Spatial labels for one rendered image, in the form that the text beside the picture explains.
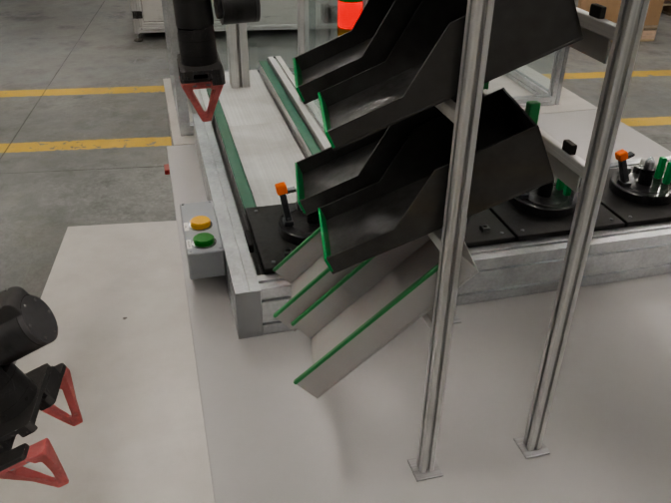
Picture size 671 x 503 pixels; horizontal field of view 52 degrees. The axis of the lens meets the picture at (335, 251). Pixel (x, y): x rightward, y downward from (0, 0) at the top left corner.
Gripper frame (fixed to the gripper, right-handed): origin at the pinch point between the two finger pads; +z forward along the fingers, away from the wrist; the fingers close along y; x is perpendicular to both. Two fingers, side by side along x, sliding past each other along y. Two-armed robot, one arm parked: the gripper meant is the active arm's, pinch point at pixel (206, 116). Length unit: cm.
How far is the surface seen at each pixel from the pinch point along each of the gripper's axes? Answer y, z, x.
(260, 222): 10.3, 27.2, -8.4
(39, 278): 153, 123, 71
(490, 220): 1, 29, -54
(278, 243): 1.4, 27.2, -10.5
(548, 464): -51, 39, -41
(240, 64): 112, 26, -17
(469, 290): -11, 36, -45
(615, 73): -48, -18, -41
